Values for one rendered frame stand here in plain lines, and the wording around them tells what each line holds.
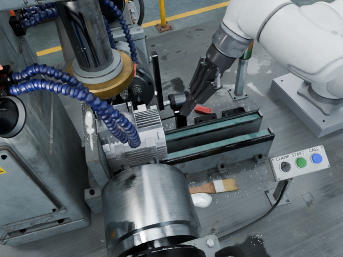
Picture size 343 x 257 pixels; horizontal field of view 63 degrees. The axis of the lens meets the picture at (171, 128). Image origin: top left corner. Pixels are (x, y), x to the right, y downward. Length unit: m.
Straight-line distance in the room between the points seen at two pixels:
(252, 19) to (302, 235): 0.74
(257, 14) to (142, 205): 0.50
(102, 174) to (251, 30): 0.56
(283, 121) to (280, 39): 0.78
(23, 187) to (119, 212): 0.27
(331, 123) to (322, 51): 0.76
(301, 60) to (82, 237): 0.89
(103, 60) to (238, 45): 0.32
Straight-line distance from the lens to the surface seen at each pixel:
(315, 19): 0.63
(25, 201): 0.91
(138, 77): 1.07
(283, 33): 0.62
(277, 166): 0.88
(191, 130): 1.12
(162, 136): 0.90
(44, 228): 1.08
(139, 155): 0.92
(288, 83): 1.46
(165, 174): 0.74
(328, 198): 1.20
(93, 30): 0.67
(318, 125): 1.31
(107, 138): 0.89
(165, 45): 1.78
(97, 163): 0.82
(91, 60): 0.70
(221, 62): 0.73
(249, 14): 0.66
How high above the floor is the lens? 1.78
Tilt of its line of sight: 50 degrees down
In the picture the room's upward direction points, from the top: 6 degrees counter-clockwise
